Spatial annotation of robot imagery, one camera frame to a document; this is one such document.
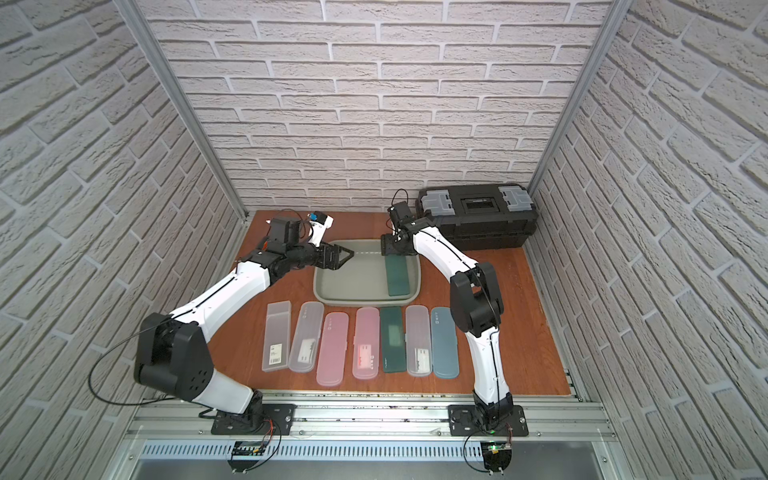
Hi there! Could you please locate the right controller board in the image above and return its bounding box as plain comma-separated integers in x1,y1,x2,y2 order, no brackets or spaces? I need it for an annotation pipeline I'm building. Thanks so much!
480,442,513,475

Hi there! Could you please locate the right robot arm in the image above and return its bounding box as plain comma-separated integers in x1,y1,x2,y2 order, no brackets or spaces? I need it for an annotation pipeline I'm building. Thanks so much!
381,202,514,432

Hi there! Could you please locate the dark green pencil case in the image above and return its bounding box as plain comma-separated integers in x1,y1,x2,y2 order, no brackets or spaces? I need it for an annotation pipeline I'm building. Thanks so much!
384,255,410,297
380,307,407,373

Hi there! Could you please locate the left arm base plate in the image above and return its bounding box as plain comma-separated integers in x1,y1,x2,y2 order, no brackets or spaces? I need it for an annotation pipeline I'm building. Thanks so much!
211,403,297,436

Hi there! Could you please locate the grey plastic storage tray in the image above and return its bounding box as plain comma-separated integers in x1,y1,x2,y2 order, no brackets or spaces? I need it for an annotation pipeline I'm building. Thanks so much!
313,239,421,307

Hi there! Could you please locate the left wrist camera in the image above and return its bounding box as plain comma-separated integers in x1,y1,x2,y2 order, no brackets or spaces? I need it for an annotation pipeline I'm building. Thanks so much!
308,211,334,247

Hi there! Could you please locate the black plastic toolbox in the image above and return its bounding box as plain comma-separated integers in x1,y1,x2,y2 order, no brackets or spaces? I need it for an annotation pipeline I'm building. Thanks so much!
416,183,539,251

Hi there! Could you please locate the pink pencil case left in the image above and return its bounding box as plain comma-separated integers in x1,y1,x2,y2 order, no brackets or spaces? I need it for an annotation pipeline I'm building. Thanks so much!
316,312,349,387

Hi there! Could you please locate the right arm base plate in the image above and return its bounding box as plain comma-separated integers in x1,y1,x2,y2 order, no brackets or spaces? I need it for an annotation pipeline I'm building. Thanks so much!
447,405,529,438

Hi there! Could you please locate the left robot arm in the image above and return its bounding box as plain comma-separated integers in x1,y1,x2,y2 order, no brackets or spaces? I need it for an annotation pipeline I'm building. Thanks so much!
134,212,354,419

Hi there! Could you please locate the controller board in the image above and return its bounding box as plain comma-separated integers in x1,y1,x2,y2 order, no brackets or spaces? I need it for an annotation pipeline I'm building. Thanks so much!
227,441,271,473
480,442,513,475

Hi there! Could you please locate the clear rounded pencil case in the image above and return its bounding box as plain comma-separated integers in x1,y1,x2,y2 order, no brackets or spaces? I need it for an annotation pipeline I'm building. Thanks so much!
288,301,324,373

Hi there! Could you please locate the clear rectangular pencil case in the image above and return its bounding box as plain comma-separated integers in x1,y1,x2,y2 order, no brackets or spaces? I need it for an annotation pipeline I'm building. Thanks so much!
262,301,291,372

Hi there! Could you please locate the pink pencil case with label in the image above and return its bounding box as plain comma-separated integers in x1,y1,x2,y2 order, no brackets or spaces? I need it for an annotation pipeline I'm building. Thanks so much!
352,307,381,380

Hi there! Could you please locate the left controller board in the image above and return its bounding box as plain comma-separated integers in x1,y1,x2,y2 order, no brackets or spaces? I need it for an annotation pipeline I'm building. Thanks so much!
227,441,271,473

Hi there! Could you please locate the aluminium mounting rail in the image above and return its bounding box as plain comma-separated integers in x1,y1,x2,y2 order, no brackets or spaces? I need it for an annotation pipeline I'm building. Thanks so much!
125,390,618,442

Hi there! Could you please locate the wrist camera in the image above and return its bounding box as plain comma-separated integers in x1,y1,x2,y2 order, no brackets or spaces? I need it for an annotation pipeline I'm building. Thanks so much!
388,201,415,231
308,211,334,247

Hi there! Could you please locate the clear pencil case with label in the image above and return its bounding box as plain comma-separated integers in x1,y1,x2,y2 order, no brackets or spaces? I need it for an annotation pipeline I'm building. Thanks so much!
405,305,432,377

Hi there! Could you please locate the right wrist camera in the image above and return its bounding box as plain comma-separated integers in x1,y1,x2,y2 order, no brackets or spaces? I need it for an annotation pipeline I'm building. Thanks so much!
388,201,415,231

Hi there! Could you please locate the blue pencil case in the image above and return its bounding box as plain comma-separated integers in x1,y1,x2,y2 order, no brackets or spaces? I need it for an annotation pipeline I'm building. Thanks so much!
431,307,460,379

